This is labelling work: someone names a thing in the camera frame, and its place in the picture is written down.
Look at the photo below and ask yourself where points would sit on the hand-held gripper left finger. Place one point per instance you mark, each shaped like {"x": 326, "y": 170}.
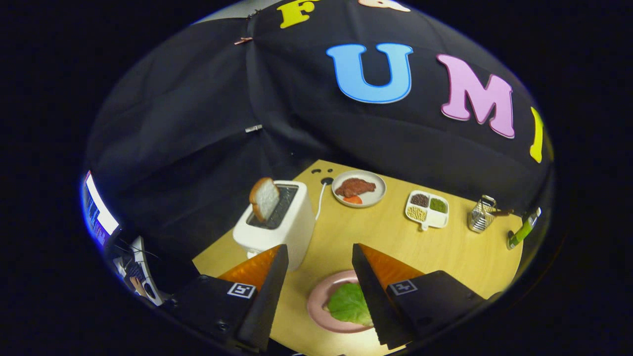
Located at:
{"x": 269, "y": 296}

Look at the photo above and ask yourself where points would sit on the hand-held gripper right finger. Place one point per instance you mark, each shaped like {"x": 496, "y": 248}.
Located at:
{"x": 373, "y": 301}

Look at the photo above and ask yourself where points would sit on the green lettuce leaf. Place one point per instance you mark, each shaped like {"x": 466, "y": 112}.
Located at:
{"x": 348, "y": 304}

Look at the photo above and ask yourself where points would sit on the toasted bread slice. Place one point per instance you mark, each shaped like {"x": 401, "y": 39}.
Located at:
{"x": 264, "y": 198}

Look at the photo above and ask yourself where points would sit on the pink round plate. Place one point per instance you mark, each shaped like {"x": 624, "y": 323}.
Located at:
{"x": 319, "y": 296}

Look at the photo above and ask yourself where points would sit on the white toaster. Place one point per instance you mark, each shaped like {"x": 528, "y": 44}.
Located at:
{"x": 292, "y": 232}

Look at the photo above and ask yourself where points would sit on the yellow beans portion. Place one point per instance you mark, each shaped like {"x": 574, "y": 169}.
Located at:
{"x": 416, "y": 213}

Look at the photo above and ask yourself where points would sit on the white divided dish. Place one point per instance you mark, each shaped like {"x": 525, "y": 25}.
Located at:
{"x": 435, "y": 218}

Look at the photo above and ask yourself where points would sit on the orange tomato slice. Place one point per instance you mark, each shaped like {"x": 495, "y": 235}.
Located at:
{"x": 352, "y": 200}

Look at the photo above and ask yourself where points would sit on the beige round plate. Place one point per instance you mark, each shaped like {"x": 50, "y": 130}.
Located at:
{"x": 376, "y": 195}

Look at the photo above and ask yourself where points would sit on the brown beans portion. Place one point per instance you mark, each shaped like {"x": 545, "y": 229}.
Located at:
{"x": 420, "y": 200}

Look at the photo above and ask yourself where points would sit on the brown meat steak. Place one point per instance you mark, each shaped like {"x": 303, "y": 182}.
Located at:
{"x": 353, "y": 188}

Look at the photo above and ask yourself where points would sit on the green beans portion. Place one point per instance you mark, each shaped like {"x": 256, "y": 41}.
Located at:
{"x": 438, "y": 205}

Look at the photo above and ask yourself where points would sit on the green drink bottle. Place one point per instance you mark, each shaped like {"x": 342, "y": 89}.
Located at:
{"x": 523, "y": 230}

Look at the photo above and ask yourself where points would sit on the silver metal clip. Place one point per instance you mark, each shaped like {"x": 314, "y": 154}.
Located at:
{"x": 253, "y": 128}

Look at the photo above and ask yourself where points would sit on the black backdrop cloth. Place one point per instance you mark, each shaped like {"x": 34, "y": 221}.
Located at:
{"x": 198, "y": 123}

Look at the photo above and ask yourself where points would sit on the computer monitor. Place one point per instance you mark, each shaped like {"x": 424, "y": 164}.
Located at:
{"x": 99, "y": 210}

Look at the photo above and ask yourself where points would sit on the pink clip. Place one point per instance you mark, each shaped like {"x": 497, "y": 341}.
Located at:
{"x": 243, "y": 40}

